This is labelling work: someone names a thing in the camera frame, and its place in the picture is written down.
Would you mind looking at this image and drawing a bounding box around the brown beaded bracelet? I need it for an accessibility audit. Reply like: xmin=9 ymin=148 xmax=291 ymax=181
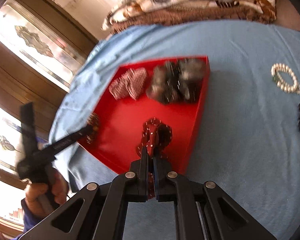
xmin=85 ymin=113 xmax=100 ymax=145

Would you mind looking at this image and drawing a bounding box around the dark red polka dot scrunchie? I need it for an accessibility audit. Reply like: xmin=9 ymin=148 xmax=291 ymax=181
xmin=136 ymin=118 xmax=172 ymax=202

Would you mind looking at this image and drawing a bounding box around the white pearl bracelet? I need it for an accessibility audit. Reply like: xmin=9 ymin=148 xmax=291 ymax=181
xmin=270 ymin=62 xmax=300 ymax=95

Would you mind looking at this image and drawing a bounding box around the blue sleeve forearm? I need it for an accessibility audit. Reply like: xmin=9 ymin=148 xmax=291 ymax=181
xmin=13 ymin=198 xmax=43 ymax=240

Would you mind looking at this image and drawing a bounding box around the red jewelry tray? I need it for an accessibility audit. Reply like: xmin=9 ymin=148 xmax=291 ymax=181
xmin=78 ymin=55 xmax=210 ymax=174

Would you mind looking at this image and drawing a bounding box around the left hand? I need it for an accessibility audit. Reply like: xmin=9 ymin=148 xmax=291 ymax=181
xmin=25 ymin=168 xmax=69 ymax=218

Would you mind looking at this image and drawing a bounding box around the light blue cloth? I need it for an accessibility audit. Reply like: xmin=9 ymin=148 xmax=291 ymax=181
xmin=49 ymin=20 xmax=300 ymax=239

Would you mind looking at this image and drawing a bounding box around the stained glass window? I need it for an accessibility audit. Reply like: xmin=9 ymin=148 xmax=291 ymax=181
xmin=0 ymin=0 xmax=87 ymax=228

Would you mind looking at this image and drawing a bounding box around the red white checkered scrunchie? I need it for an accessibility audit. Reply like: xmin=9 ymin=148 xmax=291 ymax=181
xmin=109 ymin=68 xmax=147 ymax=100

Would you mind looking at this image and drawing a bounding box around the grey brown sheer scrunchie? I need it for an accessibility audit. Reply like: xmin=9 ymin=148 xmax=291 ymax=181
xmin=146 ymin=58 xmax=206 ymax=105

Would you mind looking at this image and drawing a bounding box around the brown ruffled blanket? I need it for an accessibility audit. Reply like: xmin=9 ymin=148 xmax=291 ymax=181
xmin=110 ymin=2 xmax=276 ymax=34

